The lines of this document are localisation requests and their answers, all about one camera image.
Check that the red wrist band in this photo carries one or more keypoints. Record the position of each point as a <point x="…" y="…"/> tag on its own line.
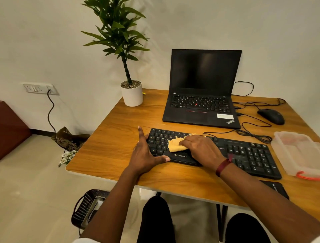
<point x="222" y="166"/>

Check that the black laptop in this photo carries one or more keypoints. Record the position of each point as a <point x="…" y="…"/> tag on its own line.
<point x="203" y="72"/>

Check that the white wall socket panel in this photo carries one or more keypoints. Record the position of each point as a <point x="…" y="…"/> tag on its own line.
<point x="37" y="88"/>

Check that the white plant pot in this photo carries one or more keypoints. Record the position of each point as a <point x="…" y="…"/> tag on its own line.
<point x="132" y="97"/>

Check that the black power adapter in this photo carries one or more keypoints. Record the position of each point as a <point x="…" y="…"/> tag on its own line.
<point x="92" y="216"/>

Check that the black keyboard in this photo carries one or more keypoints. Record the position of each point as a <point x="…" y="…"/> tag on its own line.
<point x="250" y="157"/>

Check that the person's black trousers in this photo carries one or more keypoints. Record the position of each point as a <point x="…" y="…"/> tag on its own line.
<point x="155" y="222"/>

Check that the white flower bunch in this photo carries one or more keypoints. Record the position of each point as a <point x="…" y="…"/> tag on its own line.
<point x="67" y="156"/>

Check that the brown patterned bag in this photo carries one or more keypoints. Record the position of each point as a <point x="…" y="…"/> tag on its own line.
<point x="68" y="140"/>

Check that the person's left hand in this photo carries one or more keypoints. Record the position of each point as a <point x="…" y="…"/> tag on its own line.
<point x="142" y="160"/>

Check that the person's white shirt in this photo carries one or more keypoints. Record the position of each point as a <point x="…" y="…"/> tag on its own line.
<point x="85" y="241"/>

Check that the black cleaning brush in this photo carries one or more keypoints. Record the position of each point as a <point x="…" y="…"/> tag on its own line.
<point x="278" y="187"/>

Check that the person's right hand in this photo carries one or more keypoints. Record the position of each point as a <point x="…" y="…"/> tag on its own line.
<point x="203" y="151"/>

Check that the green leafy plant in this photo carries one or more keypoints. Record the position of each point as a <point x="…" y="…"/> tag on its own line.
<point x="117" y="32"/>

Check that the clear plastic container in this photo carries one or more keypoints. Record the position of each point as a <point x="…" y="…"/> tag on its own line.
<point x="295" y="152"/>

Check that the person's left forearm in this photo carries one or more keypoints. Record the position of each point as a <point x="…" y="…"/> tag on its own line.
<point x="112" y="210"/>

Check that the person's right forearm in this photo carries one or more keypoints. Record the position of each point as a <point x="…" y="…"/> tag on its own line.
<point x="270" y="207"/>

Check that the black woven basket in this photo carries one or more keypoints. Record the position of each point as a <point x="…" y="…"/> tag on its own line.
<point x="81" y="207"/>

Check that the black computer mouse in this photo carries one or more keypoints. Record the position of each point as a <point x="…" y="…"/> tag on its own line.
<point x="271" y="116"/>

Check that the dark brown cabinet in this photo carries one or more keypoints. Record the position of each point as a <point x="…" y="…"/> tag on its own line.
<point x="12" y="130"/>

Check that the yellow cloth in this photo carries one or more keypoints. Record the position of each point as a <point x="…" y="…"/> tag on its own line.
<point x="175" y="145"/>

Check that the black table leg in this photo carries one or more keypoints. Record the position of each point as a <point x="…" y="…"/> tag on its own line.
<point x="158" y="194"/>
<point x="221" y="222"/>

